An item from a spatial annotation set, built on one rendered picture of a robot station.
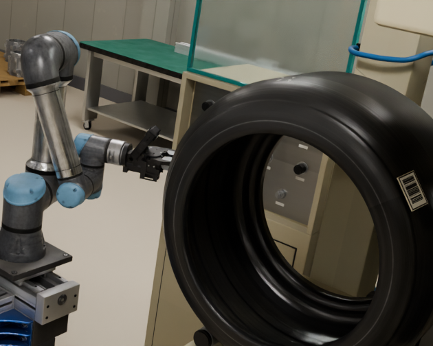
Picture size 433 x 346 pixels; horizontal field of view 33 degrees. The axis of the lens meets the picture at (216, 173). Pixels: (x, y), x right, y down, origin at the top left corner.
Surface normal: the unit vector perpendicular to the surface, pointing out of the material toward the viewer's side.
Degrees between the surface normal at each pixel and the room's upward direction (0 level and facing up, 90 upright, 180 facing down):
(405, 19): 90
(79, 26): 90
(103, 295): 0
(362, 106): 24
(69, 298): 90
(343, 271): 90
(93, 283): 0
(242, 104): 49
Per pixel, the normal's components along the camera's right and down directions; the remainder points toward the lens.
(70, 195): -0.20, 0.29
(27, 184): 0.13, -0.89
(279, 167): -0.56, 0.18
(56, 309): 0.79, 0.31
